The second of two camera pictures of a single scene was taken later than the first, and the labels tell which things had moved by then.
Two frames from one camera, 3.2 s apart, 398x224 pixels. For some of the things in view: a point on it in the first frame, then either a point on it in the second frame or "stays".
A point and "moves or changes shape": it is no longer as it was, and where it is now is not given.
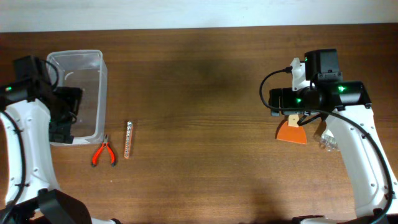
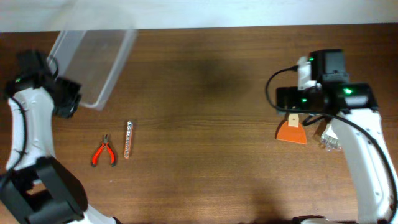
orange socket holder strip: [128, 140] stays
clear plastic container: [85, 70] moves or changes shape
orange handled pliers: [106, 143] stays
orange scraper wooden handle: [291, 131] stays
